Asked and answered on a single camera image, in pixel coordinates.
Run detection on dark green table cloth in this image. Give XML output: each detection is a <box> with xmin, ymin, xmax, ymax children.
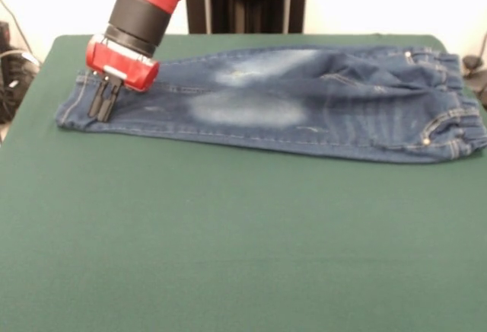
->
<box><xmin>0</xmin><ymin>34</ymin><xmax>487</xmax><ymax>332</ymax></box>

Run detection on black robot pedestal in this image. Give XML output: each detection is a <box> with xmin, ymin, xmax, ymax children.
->
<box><xmin>185</xmin><ymin>0</ymin><xmax>315</xmax><ymax>35</ymax></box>

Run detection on thin grey cable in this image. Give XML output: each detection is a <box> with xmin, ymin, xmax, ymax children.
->
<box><xmin>0</xmin><ymin>0</ymin><xmax>39</xmax><ymax>62</ymax></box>

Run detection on blue denim jeans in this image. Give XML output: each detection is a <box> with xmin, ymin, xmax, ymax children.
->
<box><xmin>55</xmin><ymin>44</ymin><xmax>487</xmax><ymax>165</ymax></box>

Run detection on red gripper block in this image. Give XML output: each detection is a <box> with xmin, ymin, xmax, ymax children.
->
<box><xmin>84</xmin><ymin>34</ymin><xmax>161</xmax><ymax>123</ymax></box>

